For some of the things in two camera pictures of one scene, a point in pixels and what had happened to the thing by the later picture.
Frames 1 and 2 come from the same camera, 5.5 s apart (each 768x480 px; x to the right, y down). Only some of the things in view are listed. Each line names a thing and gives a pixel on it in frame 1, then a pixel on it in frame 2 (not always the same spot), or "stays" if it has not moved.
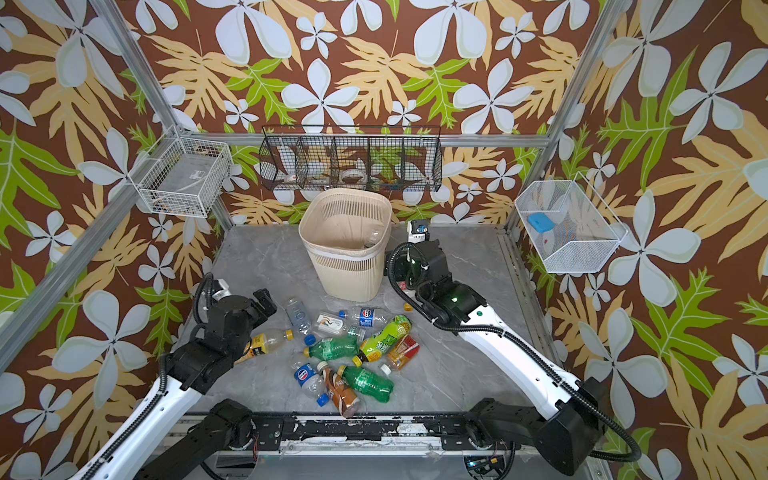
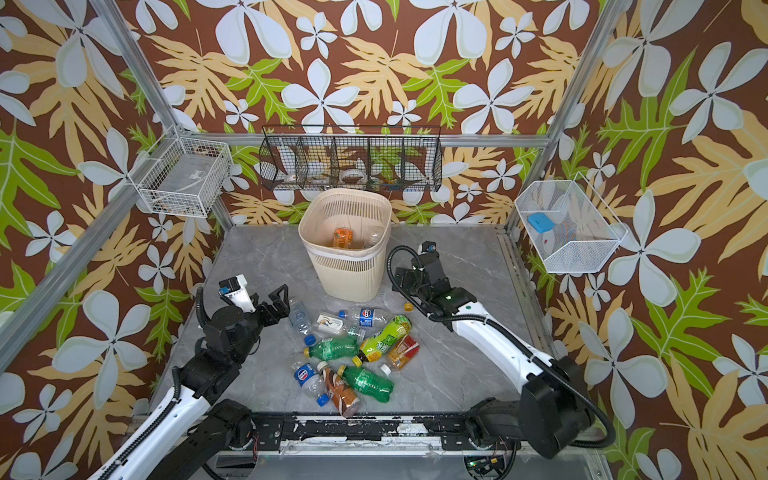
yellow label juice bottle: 263,343 → 343,236
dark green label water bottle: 374,233 stays
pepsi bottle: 311,382 stays
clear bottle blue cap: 297,313 stays
